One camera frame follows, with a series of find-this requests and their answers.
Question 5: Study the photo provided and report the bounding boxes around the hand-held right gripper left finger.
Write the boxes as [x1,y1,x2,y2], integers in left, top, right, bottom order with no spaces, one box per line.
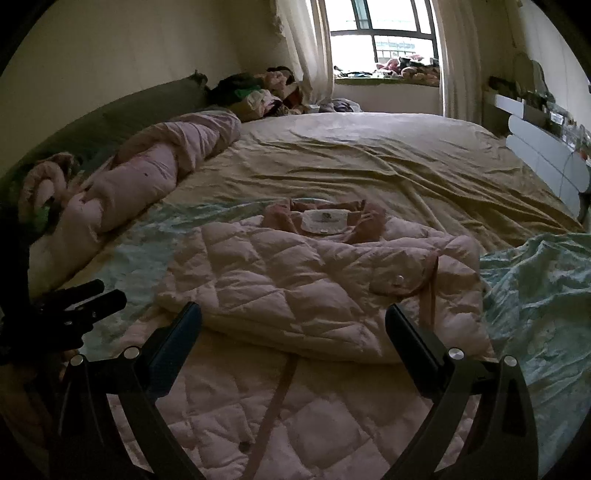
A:
[48,302,204,480]

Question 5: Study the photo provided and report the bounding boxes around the clothes on window sill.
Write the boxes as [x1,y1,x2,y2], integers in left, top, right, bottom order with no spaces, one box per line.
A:
[375,54,440,85]

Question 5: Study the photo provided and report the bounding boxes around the pink green floral blanket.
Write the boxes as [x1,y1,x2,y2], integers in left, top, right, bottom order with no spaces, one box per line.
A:
[21,152,80,232]

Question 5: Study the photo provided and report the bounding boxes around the bed with beige sheet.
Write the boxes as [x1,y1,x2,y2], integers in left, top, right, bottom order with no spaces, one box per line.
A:
[60,111,586,288]

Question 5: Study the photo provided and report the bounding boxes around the crumpled clothes by window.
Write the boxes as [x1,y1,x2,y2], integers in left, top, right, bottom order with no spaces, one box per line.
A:
[318,98,365,114]

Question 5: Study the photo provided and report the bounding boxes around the pink quilted coat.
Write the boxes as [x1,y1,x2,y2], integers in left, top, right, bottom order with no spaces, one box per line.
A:
[108,198,498,480]

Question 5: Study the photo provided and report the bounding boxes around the white curtain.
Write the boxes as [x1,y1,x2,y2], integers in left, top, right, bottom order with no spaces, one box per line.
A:
[431,0,484,123]
[274,0,336,108]

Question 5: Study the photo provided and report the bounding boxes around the rolled pink duvet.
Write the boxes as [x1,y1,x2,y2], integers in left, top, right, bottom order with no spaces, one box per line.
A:
[25,111,243,297]

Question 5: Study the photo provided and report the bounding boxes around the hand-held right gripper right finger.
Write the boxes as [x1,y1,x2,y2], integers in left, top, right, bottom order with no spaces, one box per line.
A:
[385,304,541,480]

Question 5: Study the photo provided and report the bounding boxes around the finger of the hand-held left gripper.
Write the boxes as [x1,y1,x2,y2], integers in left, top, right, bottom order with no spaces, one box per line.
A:
[55,278,106,306]
[69,290,127,330]

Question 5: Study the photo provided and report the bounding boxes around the teal floral bedspread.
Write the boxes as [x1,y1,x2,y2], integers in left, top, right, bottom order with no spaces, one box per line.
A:
[87,202,591,464]

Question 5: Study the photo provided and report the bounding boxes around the heap of small desk items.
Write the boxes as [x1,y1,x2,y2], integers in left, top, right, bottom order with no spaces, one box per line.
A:
[531,90,591,160]

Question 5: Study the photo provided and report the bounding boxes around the window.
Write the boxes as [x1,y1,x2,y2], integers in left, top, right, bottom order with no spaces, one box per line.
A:
[323,0,440,80]

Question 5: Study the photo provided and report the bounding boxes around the pile of clothes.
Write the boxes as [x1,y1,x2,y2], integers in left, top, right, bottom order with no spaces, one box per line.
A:
[210,67,320,121]

